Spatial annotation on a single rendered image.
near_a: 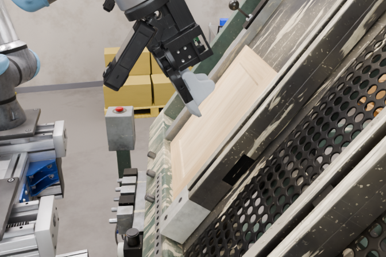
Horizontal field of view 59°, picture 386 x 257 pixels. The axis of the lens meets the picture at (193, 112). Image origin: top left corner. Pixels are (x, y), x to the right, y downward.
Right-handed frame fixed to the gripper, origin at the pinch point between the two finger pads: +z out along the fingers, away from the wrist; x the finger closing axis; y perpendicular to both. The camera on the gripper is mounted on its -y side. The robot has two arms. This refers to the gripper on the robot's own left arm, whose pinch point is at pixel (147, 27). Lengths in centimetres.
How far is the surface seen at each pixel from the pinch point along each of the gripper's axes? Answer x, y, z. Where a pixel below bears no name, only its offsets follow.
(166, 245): -56, -25, 37
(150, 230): -43, -30, 41
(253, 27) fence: -2.8, 33.2, 19.2
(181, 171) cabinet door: -28, -15, 39
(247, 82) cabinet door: -27.2, 17.1, 24.4
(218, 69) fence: -0.8, 15.3, 27.1
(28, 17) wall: 351, -108, -11
